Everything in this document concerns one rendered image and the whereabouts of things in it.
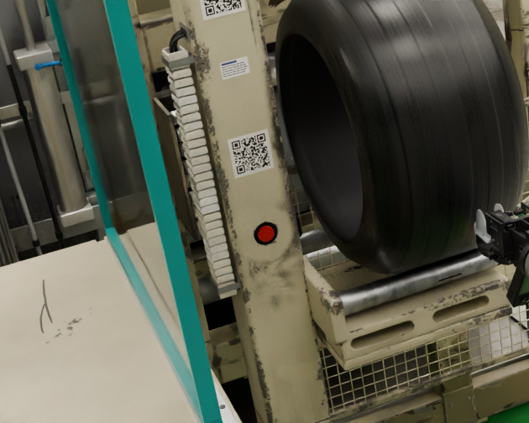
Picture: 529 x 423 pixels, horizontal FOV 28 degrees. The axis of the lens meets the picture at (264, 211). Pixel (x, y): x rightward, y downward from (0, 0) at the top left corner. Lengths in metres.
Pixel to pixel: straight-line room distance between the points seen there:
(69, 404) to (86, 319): 0.18
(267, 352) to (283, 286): 0.14
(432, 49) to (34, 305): 0.80
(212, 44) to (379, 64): 0.28
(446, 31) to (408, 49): 0.08
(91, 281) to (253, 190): 0.54
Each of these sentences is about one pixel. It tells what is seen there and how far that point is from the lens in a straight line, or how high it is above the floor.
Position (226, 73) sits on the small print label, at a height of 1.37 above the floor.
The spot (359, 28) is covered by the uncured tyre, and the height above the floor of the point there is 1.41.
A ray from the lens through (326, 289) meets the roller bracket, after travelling 1.94.
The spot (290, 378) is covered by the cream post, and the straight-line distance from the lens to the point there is 2.09.
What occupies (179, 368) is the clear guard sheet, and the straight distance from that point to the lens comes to 1.17.
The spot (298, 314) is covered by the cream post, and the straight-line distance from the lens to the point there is 2.03.
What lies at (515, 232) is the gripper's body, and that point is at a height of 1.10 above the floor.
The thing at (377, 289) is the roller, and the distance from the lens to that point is 1.99.
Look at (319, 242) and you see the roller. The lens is 2.22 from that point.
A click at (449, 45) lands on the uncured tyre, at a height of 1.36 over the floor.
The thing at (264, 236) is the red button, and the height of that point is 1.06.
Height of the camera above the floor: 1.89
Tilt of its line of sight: 24 degrees down
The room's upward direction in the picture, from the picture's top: 11 degrees counter-clockwise
